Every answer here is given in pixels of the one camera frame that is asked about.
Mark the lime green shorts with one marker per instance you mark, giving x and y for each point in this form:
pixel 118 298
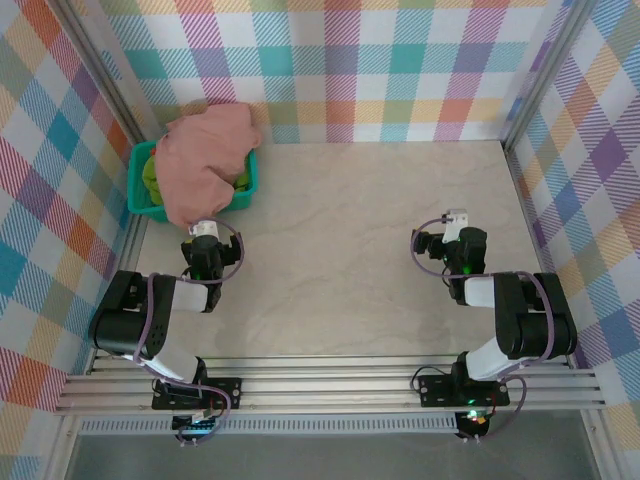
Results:
pixel 150 180

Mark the pink shorts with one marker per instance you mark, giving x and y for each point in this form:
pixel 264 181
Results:
pixel 200 150

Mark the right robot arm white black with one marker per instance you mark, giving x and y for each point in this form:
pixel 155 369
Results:
pixel 530 320

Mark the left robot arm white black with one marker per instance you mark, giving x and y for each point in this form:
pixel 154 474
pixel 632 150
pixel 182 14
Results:
pixel 125 320

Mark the teal plastic basket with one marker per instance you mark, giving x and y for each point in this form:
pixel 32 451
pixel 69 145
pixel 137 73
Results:
pixel 137 200

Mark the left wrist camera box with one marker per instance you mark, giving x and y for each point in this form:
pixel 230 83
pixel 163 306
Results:
pixel 202 229

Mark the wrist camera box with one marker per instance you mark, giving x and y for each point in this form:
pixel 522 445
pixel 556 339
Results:
pixel 456 220
pixel 202 229

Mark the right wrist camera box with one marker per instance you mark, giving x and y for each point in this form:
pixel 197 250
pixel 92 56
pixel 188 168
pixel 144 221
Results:
pixel 456 220

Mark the aluminium table side rail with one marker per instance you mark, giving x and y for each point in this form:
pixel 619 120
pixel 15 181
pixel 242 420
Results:
pixel 131 245
pixel 514 170

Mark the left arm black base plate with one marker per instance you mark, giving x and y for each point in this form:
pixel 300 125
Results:
pixel 225 387

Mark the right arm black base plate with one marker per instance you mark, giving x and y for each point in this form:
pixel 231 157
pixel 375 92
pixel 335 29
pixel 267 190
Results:
pixel 435 390

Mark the aluminium mounting rail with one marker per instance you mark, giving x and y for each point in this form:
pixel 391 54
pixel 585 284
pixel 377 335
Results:
pixel 325 385

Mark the aluminium corner post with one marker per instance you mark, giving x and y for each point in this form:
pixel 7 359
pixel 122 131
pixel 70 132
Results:
pixel 542 75
pixel 110 80

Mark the aluminium frame leg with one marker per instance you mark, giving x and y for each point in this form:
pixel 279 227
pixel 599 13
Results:
pixel 62 450
pixel 602 450

